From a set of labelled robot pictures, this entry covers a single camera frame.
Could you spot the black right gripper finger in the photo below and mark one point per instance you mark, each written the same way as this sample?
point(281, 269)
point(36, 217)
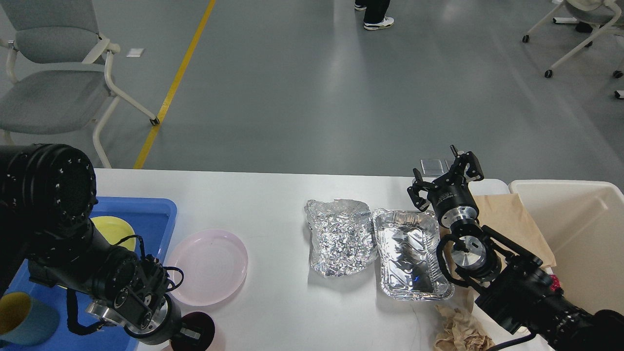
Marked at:
point(418, 185)
point(465, 169)

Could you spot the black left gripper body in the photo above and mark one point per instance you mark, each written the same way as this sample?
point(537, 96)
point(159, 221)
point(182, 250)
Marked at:
point(165, 323)

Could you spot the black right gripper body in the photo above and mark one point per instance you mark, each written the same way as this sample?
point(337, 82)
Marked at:
point(452, 201)

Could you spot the pink mug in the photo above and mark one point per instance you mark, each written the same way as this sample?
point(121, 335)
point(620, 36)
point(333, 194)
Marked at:
point(197, 333)

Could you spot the pink plate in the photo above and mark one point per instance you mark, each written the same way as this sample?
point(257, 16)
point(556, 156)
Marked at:
point(212, 263)

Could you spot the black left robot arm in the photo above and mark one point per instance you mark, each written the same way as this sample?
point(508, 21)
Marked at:
point(48, 192)

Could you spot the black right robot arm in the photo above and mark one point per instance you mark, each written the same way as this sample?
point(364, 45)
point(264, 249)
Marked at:
point(512, 287)

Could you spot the clear floor plate left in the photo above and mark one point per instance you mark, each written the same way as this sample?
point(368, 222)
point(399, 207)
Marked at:
point(433, 167)

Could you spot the brown paper bag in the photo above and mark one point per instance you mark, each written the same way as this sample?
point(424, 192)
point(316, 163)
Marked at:
point(504, 213)

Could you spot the aluminium foil tray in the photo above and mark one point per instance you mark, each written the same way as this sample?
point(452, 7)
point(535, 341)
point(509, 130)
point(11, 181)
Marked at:
point(406, 243)

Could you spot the crumpled aluminium foil sheet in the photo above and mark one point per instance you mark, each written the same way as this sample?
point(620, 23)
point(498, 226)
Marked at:
point(342, 237)

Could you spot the blue plastic tray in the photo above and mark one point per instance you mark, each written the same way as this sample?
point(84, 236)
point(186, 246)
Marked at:
point(153, 220)

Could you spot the yellow plate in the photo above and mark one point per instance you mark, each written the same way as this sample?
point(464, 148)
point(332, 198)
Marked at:
point(114, 229)

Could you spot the beige plastic bin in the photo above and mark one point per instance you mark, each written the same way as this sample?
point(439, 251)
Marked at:
point(583, 224)

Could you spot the crumpled brown paper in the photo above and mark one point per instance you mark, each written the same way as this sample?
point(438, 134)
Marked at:
point(461, 331)

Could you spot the red crushed can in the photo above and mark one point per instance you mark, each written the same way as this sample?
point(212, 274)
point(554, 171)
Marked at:
point(555, 286)

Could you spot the blue yellow cup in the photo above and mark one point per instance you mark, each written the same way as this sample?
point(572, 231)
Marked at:
point(26, 321)

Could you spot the person in black trousers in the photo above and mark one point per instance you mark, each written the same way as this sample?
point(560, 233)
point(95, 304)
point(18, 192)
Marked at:
point(375, 14)

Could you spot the white chair on right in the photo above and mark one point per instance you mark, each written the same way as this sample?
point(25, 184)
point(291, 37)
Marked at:
point(594, 17)

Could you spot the grey office chair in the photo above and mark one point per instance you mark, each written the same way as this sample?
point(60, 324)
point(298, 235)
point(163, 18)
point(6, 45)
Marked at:
point(60, 101)

